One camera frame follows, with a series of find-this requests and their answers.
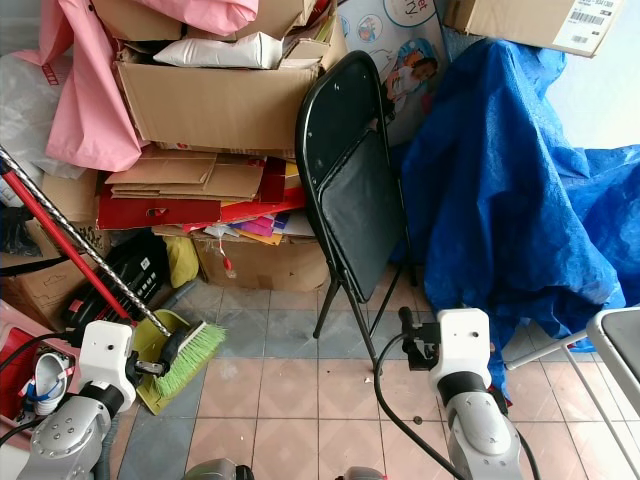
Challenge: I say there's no black folding chair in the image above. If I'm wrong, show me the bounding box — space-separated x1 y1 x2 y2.
294 50 418 367

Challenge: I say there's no large open cardboard box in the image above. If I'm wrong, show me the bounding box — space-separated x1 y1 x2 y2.
113 38 348 157

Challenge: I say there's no brown box with black strap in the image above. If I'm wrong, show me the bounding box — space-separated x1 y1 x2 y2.
0 173 108 328

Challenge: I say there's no robot left leg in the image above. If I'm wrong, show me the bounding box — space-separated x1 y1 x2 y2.
184 457 253 480

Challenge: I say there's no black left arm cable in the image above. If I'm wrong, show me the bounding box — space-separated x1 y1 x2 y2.
0 328 88 448

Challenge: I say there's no robot leg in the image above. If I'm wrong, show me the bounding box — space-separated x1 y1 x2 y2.
334 467 392 480
184 457 253 480

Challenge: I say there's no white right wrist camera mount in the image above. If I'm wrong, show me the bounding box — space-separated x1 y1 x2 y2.
431 307 492 377

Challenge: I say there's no yellow bag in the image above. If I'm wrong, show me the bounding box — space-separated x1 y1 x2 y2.
164 236 200 290

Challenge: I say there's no printed baby product box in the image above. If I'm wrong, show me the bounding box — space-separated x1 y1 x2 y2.
334 0 450 147

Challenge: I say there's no pink plastic basket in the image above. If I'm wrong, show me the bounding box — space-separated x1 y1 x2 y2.
0 298 83 433

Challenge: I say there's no cardboard box with shipping label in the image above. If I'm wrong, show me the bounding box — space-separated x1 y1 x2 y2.
439 0 624 59

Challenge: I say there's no white plastic bag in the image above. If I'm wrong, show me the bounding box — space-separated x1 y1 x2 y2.
0 54 77 183

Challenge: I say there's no pink plastic sheet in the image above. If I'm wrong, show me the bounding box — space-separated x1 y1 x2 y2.
34 0 148 174

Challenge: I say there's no flattened cardboard stack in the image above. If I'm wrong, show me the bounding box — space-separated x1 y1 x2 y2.
104 149 267 203

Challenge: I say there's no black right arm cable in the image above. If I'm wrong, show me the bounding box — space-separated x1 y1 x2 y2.
371 334 473 480

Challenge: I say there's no white metal frame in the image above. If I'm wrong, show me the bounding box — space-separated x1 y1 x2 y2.
504 307 640 473

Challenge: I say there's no colourful paper stack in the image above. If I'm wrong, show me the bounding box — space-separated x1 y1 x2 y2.
218 211 293 247

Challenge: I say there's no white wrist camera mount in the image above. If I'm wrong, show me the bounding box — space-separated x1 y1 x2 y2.
431 307 492 377
77 320 138 391

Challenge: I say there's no red handled green broom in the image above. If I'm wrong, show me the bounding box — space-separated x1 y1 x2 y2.
0 165 230 399

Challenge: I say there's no red flat box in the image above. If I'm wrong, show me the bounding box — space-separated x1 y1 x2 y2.
96 158 307 232

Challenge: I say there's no robot right leg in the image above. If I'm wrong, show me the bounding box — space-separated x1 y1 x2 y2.
334 467 392 480

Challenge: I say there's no white plastic package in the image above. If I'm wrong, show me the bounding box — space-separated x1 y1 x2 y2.
152 32 287 72

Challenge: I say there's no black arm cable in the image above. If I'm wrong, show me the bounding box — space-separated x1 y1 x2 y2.
371 334 473 480
0 328 88 448

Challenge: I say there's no small brown cardboard box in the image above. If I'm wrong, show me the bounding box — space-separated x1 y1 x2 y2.
189 234 332 294

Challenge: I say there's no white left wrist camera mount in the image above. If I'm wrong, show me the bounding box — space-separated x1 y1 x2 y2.
77 320 138 391

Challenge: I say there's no black telephone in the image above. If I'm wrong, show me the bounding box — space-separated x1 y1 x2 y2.
59 229 172 332

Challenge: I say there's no pink bag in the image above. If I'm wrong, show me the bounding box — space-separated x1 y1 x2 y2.
133 0 262 38

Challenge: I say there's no blue tarp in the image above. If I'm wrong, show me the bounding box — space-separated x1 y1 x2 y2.
400 37 640 401

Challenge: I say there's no silver metal pole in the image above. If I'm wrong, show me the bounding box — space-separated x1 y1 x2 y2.
0 147 174 338

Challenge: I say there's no white sneaker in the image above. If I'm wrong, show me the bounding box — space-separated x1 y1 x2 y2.
33 351 75 418

